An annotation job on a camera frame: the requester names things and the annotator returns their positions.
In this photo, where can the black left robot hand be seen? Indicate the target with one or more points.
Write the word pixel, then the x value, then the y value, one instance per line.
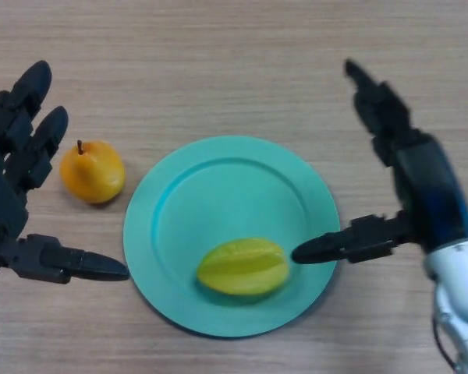
pixel 4 202

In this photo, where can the orange yellow pear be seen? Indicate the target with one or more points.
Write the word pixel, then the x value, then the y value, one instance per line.
pixel 93 175

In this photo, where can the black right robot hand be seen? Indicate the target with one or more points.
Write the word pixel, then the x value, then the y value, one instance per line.
pixel 429 187

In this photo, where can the green round plate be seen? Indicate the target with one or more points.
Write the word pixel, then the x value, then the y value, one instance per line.
pixel 203 195

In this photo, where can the yellow starfruit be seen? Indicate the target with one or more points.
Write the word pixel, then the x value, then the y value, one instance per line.
pixel 242 269

